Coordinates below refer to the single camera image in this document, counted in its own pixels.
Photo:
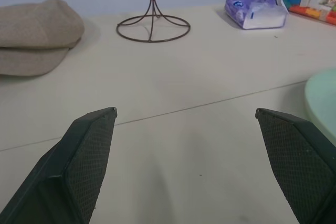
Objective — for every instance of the purple tissue pack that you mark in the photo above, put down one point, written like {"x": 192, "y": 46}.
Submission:
{"x": 256, "y": 7}

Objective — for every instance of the beige flat cap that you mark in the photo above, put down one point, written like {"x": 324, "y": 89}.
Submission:
{"x": 36, "y": 37}

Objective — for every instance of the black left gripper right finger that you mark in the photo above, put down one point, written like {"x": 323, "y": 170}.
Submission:
{"x": 296, "y": 161}

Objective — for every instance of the pale green plate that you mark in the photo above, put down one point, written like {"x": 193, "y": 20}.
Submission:
{"x": 323, "y": 100}

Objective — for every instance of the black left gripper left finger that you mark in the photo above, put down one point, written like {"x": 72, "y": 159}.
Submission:
{"x": 78, "y": 161}

